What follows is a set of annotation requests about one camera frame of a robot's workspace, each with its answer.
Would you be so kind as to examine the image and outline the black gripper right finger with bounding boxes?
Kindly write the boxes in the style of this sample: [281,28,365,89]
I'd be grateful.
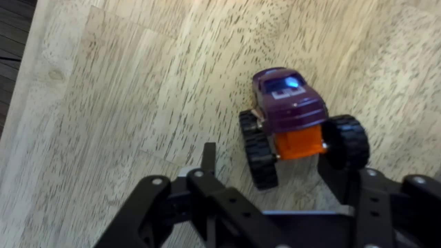
[318,155,359,205]

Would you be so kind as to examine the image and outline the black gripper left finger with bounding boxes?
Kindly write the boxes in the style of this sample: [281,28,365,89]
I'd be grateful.
[201,141,216,174]

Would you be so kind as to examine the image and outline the purple toy monster truck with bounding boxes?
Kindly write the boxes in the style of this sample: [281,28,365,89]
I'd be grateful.
[238,66,370,190]

